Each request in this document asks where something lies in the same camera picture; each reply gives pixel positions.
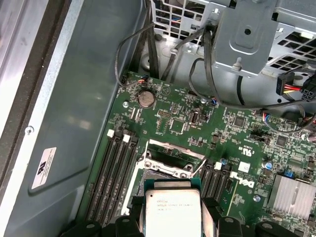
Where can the internal USB port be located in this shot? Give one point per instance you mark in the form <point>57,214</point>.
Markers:
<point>194,119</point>

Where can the round coin battery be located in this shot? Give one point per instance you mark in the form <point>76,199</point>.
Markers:
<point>146,98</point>

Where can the silver CPU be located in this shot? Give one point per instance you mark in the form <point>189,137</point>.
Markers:
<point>172,209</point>

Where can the metal socket cover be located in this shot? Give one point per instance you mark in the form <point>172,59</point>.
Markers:
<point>172,147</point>

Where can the white square board sticker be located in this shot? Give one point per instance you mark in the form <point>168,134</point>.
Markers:
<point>245,167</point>

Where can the CPU socket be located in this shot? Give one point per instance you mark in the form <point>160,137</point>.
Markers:
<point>170,169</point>

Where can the black PC case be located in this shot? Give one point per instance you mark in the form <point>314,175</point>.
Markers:
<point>74,98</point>

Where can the RAM slot white clip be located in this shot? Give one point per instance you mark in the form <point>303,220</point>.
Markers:
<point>214,185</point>
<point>99,177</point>
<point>118,177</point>

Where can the white label sticker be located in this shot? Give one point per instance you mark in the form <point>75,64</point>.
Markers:
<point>44,168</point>

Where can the blue capacitor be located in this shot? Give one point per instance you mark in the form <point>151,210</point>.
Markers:
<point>224,161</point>
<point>268,165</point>

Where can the grey metal drive cage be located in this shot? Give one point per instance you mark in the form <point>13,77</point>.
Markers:
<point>244,37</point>

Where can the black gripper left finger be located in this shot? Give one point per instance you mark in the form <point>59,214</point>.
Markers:
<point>121,227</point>

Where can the silver chipset heatsink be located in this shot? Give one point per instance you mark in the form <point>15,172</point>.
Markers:
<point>288,197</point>

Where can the green motherboard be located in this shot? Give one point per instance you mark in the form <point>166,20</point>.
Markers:
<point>222,123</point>

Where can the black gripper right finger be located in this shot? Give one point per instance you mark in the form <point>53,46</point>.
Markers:
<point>229,228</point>

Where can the black power plug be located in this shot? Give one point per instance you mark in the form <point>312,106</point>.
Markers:
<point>308,93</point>
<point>283,84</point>

